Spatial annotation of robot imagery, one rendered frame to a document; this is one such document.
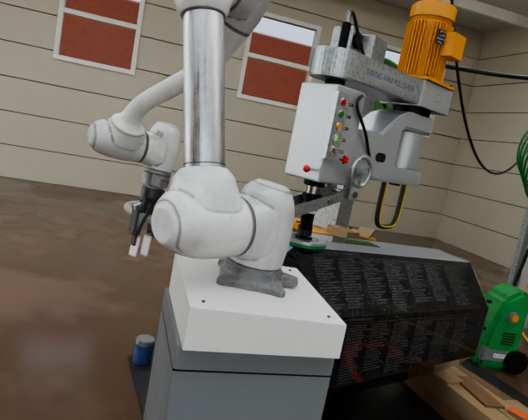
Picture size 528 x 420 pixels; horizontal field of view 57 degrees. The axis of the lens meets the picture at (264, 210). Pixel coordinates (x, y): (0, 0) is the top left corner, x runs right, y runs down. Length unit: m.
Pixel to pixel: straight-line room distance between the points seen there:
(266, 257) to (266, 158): 7.26
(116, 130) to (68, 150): 6.71
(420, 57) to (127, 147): 1.70
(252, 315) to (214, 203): 0.27
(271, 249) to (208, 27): 0.56
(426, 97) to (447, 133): 7.39
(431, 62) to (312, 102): 0.78
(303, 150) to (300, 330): 1.14
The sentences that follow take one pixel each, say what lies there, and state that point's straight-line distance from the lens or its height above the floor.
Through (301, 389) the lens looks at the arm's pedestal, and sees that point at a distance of 1.28.
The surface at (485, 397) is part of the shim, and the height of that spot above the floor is 0.21.
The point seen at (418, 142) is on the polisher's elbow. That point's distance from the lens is 2.71.
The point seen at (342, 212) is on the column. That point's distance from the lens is 3.27.
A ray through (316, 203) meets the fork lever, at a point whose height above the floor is 1.05.
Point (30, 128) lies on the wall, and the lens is 8.26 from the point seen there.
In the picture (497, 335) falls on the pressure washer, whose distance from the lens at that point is 3.86.
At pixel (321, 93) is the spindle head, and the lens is 2.15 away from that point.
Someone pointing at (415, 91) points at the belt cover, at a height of 1.66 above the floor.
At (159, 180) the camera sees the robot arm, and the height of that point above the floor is 1.10.
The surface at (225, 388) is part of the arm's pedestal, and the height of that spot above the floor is 0.70.
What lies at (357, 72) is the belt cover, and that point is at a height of 1.64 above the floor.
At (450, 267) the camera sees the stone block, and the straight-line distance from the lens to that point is 2.70.
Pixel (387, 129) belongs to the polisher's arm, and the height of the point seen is 1.44.
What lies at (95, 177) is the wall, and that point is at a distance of 8.21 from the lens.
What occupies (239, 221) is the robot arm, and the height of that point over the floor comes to 1.09.
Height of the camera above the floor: 1.29
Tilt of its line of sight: 8 degrees down
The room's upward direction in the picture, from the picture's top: 11 degrees clockwise
